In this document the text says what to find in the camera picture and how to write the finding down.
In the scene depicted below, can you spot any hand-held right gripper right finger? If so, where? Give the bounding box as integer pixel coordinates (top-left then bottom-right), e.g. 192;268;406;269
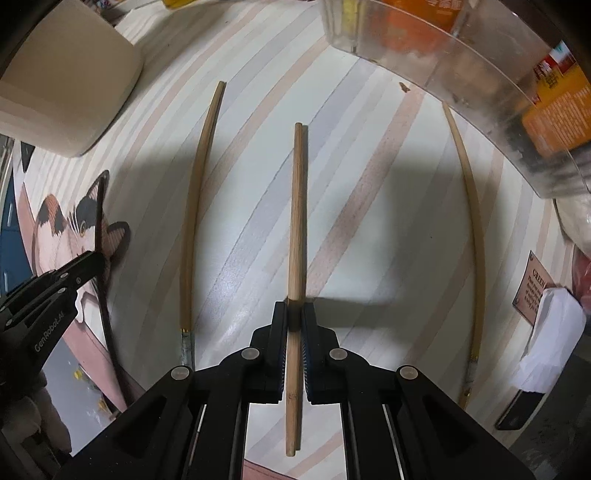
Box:
300;298;509;480

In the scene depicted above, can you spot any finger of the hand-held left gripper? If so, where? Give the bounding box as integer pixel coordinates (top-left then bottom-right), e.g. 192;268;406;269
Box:
0;250;112;309

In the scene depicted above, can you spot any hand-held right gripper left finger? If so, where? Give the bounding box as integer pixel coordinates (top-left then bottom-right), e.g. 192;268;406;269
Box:
55;301;289;480

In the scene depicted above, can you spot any light wooden chopstick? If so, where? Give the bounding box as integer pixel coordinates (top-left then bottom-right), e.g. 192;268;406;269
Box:
284;122;306;458

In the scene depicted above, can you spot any beige round utensil holder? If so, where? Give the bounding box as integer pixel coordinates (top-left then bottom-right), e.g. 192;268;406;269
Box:
0;0;143;158

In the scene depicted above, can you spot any person's left forearm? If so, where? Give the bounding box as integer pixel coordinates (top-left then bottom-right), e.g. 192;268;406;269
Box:
0;369;71;468

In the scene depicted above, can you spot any blue kitchen cabinet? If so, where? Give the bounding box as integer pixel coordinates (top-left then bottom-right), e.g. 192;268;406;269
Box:
0;194;22;274

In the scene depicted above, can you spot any wooden chopstick with metal tip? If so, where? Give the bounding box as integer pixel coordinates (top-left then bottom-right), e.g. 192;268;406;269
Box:
442;102;487;409
178;81;227;371

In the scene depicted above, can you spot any striped cat print tablecloth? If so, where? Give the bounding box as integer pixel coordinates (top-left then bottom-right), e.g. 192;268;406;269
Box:
14;0;578;480

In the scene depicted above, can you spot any black phone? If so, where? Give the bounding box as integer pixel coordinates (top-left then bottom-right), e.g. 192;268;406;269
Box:
496;388;546;431

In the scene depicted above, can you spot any small brown card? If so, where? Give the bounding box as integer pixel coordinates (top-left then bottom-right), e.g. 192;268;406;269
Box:
516;250;556;325

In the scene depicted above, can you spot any white tissue paper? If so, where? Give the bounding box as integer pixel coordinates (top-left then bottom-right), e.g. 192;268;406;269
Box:
517;286;587;394

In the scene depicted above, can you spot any red tomato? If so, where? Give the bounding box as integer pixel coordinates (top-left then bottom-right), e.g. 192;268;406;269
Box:
573;249;591;306

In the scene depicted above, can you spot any clear plastic bag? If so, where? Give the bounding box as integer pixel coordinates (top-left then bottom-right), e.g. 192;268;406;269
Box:
551;189;591;282

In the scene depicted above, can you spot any clear plastic bin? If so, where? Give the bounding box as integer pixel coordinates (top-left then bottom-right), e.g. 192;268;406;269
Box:
321;0;591;200

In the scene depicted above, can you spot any dark bottle with orange label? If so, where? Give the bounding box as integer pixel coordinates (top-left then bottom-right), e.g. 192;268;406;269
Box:
522;41;591;154

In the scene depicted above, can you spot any orange seasoning packet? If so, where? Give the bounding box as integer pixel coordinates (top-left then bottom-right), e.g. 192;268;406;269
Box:
385;0;468;34

